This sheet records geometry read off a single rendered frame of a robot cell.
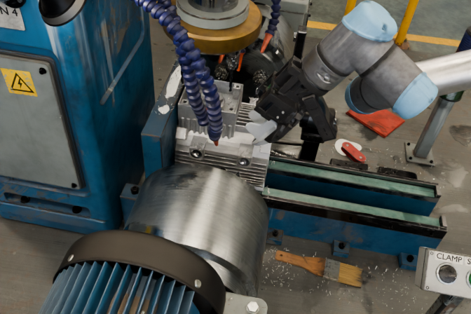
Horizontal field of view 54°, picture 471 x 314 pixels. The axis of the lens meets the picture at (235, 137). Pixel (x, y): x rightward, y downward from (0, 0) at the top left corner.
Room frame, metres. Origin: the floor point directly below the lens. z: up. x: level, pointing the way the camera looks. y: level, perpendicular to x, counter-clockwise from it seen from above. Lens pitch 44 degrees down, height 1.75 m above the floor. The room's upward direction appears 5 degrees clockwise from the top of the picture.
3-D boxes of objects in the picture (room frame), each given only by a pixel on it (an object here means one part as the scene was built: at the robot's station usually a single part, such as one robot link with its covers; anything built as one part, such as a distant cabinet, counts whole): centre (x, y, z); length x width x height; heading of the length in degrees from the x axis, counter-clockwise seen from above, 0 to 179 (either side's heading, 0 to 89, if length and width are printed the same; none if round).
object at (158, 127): (0.76, 0.18, 0.97); 0.30 x 0.11 x 0.34; 174
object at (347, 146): (0.95, -0.35, 0.81); 0.09 x 0.03 x 0.02; 37
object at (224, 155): (0.75, 0.02, 1.01); 0.20 x 0.19 x 0.19; 84
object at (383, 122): (1.13, -0.44, 0.80); 0.15 x 0.12 x 0.01; 47
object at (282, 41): (1.08, -0.02, 1.04); 0.41 x 0.25 x 0.25; 174
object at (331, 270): (0.57, -0.22, 0.80); 0.21 x 0.05 x 0.01; 79
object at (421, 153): (0.98, -0.55, 1.01); 0.08 x 0.08 x 0.42; 84
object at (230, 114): (0.75, 0.06, 1.11); 0.12 x 0.11 x 0.07; 84
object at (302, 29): (0.86, -0.12, 1.12); 0.04 x 0.03 x 0.26; 84
